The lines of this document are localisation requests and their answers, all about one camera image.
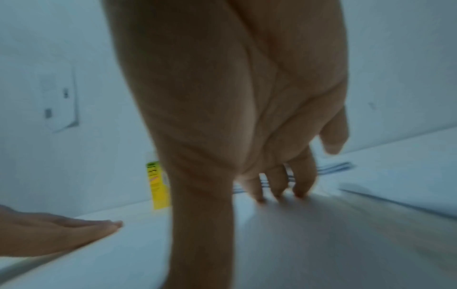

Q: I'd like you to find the person's right hand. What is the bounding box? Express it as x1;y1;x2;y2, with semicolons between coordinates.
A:
99;0;351;289

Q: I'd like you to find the person's left hand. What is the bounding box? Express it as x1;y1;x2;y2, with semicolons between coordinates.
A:
0;204;124;258

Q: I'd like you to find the yellow glue stick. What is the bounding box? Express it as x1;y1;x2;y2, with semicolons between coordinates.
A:
146;160;171;211

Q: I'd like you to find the stack of white paper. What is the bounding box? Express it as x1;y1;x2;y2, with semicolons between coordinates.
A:
339;127;457;218

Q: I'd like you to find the white wall sheet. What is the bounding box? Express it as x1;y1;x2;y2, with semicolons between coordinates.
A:
39;70;79;134

